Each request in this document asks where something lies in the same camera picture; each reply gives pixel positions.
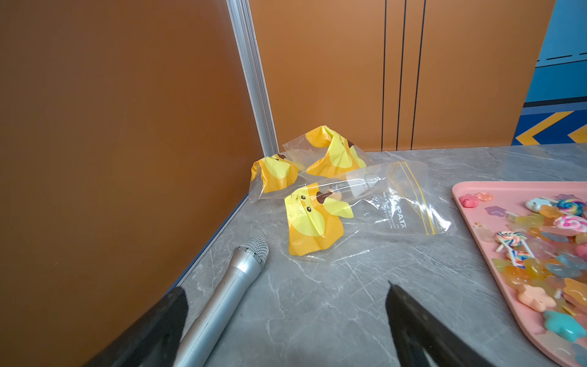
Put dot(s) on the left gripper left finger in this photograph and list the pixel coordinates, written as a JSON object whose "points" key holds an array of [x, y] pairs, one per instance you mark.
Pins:
{"points": [[153, 340]]}

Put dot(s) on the pink plastic tray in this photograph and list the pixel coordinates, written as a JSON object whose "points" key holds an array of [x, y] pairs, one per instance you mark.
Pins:
{"points": [[533, 237]]}

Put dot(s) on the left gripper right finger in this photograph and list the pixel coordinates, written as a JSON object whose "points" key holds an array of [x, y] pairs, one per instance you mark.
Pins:
{"points": [[419, 337]]}

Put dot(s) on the silver microphone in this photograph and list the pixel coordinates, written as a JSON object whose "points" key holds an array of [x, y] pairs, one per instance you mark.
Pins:
{"points": [[246, 264]]}

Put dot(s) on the clear ziploc bag with candies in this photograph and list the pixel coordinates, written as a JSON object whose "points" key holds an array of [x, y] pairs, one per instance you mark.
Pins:
{"points": [[272, 175]]}

